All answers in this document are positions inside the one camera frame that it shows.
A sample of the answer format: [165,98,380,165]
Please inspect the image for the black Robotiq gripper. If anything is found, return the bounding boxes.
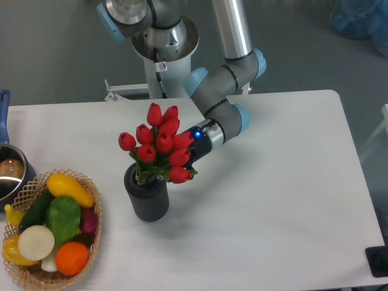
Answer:
[184,126,212,170]

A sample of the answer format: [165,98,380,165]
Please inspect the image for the red tulip bouquet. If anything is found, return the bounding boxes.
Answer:
[118,102,198,186]

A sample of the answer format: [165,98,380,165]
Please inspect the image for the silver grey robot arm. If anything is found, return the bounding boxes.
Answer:
[97,1,266,163]

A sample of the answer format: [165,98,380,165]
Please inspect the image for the dark grey ribbed vase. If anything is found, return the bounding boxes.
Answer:
[124,164,169,222]

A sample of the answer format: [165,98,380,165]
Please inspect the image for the purple red onion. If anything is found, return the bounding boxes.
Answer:
[79,209,99,233]

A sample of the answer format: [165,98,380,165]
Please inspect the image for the yellow squash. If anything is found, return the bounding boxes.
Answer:
[46,173,95,209]

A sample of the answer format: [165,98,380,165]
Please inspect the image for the green lettuce leaf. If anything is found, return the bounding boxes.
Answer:
[45,196,81,251]

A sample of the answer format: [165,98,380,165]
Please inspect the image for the woven wicker basket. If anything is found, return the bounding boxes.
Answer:
[4,169,102,290]

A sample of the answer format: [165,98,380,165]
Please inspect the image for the orange fruit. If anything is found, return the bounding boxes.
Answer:
[55,241,89,276]

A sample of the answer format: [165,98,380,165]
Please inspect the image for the dark green cucumber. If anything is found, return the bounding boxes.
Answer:
[18,188,55,233]

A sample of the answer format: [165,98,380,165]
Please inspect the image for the white round radish slice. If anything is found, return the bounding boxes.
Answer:
[18,225,55,261]

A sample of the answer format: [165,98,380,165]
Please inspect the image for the white leek stalk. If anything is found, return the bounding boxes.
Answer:
[41,250,58,272]

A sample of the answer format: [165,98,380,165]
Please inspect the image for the blue plastic bag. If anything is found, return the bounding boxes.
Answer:
[330,1,387,57]

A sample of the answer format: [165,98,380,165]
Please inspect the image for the black device at table edge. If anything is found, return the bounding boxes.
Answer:
[365,246,387,278]

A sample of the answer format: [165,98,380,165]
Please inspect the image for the yellow bell pepper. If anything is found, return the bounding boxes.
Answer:
[2,235,39,266]

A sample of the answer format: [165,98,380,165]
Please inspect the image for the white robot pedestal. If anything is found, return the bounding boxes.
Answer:
[104,18,253,102]

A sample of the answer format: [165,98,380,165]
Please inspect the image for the white frame at right edge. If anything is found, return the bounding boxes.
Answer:
[358,104,387,164]

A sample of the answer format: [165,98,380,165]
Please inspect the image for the blue handled saucepan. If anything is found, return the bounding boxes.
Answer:
[1,89,36,213]

